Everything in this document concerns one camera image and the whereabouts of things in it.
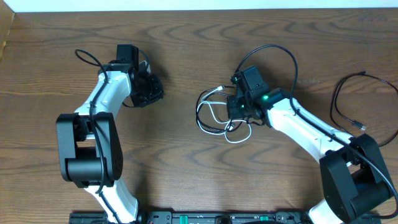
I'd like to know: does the white usb cable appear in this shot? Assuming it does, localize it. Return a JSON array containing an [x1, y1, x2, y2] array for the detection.
[[197, 85, 252, 144]]

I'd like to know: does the black usb cable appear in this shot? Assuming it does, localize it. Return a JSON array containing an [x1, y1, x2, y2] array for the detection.
[[329, 70, 398, 147], [195, 85, 245, 135]]

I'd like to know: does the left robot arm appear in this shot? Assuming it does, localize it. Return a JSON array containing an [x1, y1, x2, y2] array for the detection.
[[56, 44, 164, 223]]

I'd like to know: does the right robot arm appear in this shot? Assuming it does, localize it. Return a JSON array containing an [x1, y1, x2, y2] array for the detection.
[[227, 88, 397, 223]]

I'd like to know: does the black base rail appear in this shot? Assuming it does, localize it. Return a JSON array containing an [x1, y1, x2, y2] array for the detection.
[[68, 211, 382, 224]]

